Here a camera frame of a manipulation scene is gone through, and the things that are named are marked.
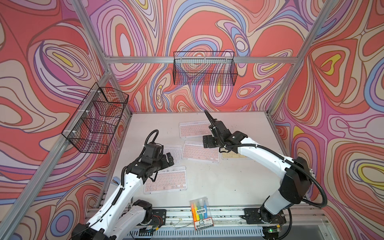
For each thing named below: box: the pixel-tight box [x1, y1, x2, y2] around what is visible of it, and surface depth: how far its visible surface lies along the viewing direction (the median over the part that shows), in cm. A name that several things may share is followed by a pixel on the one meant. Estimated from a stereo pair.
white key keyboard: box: [163, 144, 183, 165], surface depth 98 cm
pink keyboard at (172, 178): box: [143, 165, 188, 195], surface depth 86 cm
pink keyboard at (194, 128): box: [179, 120, 212, 139], surface depth 110 cm
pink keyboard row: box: [181, 140, 220, 163], surface depth 98 cm
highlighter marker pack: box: [189, 196, 214, 231], surface depth 75 cm
